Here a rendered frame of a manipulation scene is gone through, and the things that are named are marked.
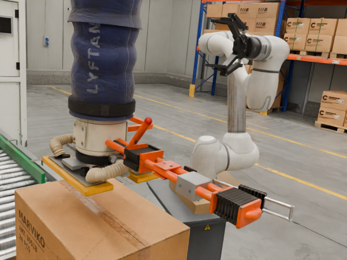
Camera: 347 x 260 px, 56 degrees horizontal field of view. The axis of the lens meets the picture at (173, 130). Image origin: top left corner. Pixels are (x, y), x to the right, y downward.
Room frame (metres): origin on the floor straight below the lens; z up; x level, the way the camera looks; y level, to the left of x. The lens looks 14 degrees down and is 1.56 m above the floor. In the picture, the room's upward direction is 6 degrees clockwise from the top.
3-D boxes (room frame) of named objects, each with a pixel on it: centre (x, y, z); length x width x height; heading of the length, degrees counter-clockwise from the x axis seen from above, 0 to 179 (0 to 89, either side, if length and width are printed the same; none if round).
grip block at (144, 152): (0.93, 0.08, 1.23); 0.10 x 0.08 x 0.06; 133
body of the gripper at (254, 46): (1.18, -0.21, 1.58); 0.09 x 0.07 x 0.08; 133
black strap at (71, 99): (1.12, 0.25, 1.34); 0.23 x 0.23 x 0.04
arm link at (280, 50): (1.31, -0.34, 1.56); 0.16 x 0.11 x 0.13; 133
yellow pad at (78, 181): (1.05, 0.32, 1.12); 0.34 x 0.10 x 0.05; 43
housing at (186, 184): (0.78, -0.07, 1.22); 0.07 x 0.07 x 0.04; 43
